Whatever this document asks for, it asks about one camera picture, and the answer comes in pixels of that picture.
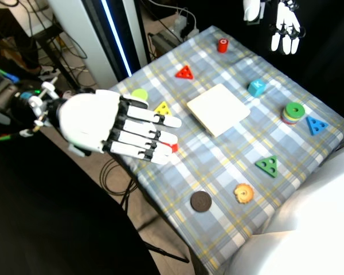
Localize white pillar with blue light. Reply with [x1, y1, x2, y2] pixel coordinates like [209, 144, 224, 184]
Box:
[47, 0, 150, 89]

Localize blue letter block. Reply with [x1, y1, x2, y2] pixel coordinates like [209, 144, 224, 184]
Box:
[248, 78, 267, 98]

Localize grey power adapter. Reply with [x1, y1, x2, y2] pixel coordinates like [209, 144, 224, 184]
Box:
[151, 30, 180, 54]

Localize white power strip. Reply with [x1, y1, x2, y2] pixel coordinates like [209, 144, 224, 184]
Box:
[171, 13, 200, 40]

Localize black metal desk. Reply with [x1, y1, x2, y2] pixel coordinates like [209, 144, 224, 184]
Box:
[0, 0, 84, 89]

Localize orange toy cookie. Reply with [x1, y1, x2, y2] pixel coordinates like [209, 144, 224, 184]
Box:
[233, 183, 255, 205]

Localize red letter block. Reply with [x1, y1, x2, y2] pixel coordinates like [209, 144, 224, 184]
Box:
[163, 142, 179, 154]

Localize dark brown toy cookie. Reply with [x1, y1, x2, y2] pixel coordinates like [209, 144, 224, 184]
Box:
[190, 191, 212, 213]

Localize stack of coloured rings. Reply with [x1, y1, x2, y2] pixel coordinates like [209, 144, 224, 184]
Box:
[280, 102, 306, 125]

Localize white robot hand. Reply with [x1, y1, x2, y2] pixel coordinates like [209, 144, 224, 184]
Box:
[58, 89, 183, 166]
[243, 0, 304, 56]

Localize blue plaid table cloth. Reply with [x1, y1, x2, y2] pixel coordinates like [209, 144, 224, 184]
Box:
[108, 25, 344, 275]

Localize white robot body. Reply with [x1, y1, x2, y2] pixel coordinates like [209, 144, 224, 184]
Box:
[226, 140, 344, 275]

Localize black stand leg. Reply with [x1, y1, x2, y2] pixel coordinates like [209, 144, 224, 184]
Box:
[143, 240, 190, 264]

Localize coiled black cable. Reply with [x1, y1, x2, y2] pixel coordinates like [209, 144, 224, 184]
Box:
[99, 158, 139, 198]

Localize lime green disc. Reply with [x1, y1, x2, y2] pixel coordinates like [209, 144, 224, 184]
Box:
[131, 88, 149, 101]

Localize red triangle with holes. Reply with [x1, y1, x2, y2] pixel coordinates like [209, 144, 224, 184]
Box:
[174, 65, 195, 80]

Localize green triangle with holes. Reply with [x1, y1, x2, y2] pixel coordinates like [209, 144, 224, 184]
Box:
[255, 155, 278, 178]

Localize yellow triangle with holes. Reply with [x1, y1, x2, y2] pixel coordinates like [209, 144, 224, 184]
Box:
[154, 100, 173, 117]

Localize small wooden table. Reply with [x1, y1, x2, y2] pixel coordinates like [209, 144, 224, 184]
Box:
[186, 82, 252, 138]

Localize blue triangle with holes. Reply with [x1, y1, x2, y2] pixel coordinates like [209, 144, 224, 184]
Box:
[306, 116, 329, 136]

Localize red cylinder block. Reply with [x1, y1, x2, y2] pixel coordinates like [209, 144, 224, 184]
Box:
[217, 38, 229, 54]

